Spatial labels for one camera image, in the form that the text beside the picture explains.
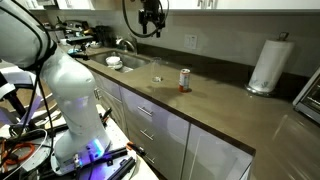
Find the black coffee machine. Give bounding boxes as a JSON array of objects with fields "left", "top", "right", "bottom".
[{"left": 94, "top": 24, "right": 115, "bottom": 48}]

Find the white paper towel roll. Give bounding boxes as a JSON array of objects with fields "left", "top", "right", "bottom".
[{"left": 248, "top": 39, "right": 296, "bottom": 94}]

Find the stainless steel sink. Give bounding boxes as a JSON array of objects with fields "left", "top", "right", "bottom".
[{"left": 89, "top": 51, "right": 151, "bottom": 74}]

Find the black aluminium rail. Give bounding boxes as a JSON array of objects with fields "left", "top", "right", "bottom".
[
  {"left": 96, "top": 146, "right": 129, "bottom": 165},
  {"left": 107, "top": 156, "right": 137, "bottom": 180}
]

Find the black and orange clamp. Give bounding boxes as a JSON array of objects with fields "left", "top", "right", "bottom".
[
  {"left": 99, "top": 107, "right": 113, "bottom": 128},
  {"left": 125, "top": 141, "right": 147, "bottom": 158}
]

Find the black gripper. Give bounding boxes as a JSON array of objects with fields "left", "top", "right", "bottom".
[{"left": 142, "top": 15, "right": 164, "bottom": 38}]

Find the white wall outlet plate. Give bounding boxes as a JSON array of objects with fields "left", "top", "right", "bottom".
[{"left": 183, "top": 33, "right": 198, "bottom": 51}]

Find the white bowl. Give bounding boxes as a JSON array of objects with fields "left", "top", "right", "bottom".
[{"left": 105, "top": 55, "right": 122, "bottom": 66}]

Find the tall clear glass cup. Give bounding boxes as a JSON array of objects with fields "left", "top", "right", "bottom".
[{"left": 150, "top": 57, "right": 164, "bottom": 83}]

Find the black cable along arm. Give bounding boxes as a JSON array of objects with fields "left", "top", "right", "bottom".
[{"left": 0, "top": 6, "right": 58, "bottom": 168}]

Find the white chair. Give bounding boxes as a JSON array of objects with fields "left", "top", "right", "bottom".
[{"left": 0, "top": 64, "right": 43, "bottom": 128}]

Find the orange coiled cable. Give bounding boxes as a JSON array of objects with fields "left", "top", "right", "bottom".
[{"left": 0, "top": 141, "right": 36, "bottom": 166}]

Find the metal paper towel holder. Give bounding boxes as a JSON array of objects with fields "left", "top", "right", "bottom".
[{"left": 245, "top": 31, "right": 290, "bottom": 98}]

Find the chrome sink faucet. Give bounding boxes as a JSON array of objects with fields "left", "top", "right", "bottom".
[{"left": 115, "top": 36, "right": 138, "bottom": 54}]

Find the silver toaster oven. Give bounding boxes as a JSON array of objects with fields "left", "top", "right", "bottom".
[{"left": 292, "top": 66, "right": 320, "bottom": 125}]

